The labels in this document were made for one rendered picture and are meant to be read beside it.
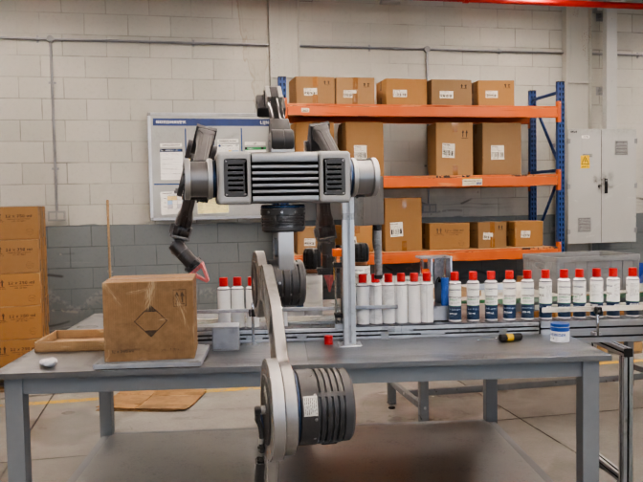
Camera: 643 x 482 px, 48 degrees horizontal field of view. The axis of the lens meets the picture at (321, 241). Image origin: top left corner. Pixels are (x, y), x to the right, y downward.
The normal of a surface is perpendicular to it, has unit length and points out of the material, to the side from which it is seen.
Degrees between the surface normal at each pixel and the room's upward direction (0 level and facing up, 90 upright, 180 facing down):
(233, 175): 90
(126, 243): 90
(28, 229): 90
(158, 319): 90
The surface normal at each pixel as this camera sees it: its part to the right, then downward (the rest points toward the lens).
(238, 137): 0.20, 0.05
